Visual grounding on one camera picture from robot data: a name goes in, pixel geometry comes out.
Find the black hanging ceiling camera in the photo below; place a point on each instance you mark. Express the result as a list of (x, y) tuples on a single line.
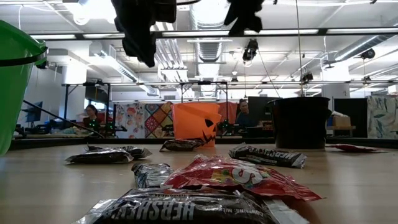
[(250, 51)]

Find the geometric patchwork hanging cloth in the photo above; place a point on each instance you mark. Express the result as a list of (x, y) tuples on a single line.
[(158, 119)]

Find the white rectangular air duct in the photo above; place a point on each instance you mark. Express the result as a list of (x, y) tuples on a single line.
[(124, 73)]

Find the black partition panel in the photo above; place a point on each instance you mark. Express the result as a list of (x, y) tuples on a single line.
[(262, 109), (357, 112)]

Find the cardboard box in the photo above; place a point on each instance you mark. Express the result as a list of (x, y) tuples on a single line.
[(342, 121)]

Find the thin vertical metal pole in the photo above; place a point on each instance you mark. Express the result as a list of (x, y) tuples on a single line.
[(298, 46)]

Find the red Skittles candy bag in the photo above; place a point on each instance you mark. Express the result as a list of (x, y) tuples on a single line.
[(236, 177)]

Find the red candy packet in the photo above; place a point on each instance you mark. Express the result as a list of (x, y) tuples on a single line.
[(354, 148)]

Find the floral patterned hanging cloth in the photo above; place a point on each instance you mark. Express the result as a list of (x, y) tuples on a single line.
[(130, 121)]

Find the blue computer monitor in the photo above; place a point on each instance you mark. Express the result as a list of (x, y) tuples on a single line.
[(34, 111)]

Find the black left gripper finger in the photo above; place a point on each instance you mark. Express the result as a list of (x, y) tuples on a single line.
[(132, 43), (148, 48)]

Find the overhead frame light bar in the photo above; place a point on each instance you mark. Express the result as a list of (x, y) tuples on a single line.
[(322, 31)]

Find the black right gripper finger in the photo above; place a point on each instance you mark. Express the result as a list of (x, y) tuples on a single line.
[(238, 15), (253, 9)]

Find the orange red hanging cloth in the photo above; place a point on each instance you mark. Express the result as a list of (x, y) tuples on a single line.
[(228, 112)]

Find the green plastic bucket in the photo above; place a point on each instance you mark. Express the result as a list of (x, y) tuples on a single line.
[(12, 93)]

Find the black metal frame stand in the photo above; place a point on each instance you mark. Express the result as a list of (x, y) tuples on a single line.
[(66, 99)]

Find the black Hershey's chocolate bar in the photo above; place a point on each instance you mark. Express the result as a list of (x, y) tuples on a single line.
[(267, 156)]

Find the silver candy wrapper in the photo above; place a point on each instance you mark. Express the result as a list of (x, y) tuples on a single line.
[(150, 175)]

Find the orange pumpkin face bucket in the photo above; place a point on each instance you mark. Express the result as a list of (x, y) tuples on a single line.
[(189, 121)]

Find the black plastic bucket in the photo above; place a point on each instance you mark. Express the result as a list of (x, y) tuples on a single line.
[(298, 124)]

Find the dark brown candy bar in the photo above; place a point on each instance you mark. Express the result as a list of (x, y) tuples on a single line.
[(180, 145)]

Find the black round ceiling device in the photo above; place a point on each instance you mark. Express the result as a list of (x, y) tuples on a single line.
[(367, 53)]

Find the small wooden side table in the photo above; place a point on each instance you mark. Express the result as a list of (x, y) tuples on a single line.
[(342, 128)]

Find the thin black diagonal rod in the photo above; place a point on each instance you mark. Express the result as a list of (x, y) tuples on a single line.
[(63, 118)]

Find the teal leaf patterned cloth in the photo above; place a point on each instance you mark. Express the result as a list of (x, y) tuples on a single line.
[(382, 118)]

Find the black table edge frame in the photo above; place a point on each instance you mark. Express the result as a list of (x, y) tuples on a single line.
[(46, 143)]

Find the large black Hershey's bag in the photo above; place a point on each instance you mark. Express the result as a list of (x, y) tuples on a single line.
[(186, 208)]

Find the grey round ventilation duct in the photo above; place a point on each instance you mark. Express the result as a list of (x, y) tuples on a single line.
[(351, 51)]

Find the silver ribbed ventilation duct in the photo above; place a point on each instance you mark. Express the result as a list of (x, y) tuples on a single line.
[(209, 51)]

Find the black ceiling spotlight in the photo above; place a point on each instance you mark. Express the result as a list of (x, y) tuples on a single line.
[(307, 77)]

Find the person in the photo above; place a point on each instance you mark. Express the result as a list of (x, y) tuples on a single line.
[(245, 115), (91, 118)]

